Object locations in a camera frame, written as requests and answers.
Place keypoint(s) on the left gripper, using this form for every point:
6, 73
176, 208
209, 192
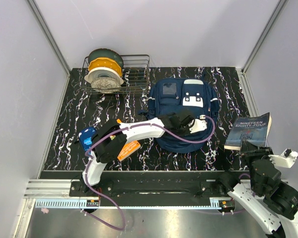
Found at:
187, 130

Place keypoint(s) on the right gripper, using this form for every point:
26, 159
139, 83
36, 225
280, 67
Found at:
248, 150

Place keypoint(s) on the blue 1984 book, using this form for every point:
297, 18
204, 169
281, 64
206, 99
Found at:
253, 129

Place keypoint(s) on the navy blue student backpack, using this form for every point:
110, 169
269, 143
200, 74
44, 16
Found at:
183, 97

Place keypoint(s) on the orange treehouse book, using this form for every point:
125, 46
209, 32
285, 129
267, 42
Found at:
128, 150

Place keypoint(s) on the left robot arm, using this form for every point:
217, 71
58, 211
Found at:
107, 143

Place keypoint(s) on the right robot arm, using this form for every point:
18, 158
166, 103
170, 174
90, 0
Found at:
272, 202

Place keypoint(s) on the grey speckled plate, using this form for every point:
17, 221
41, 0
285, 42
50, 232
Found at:
106, 85

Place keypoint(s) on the white plate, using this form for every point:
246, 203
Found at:
103, 72

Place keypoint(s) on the blue dinosaur pencil case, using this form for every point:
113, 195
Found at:
85, 137

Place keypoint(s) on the yellow plate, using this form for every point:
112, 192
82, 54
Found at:
105, 62

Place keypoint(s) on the dark green plate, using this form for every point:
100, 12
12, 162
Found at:
106, 53

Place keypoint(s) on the wire dish rack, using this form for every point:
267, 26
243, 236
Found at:
135, 76

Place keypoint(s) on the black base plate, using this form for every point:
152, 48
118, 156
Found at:
155, 189

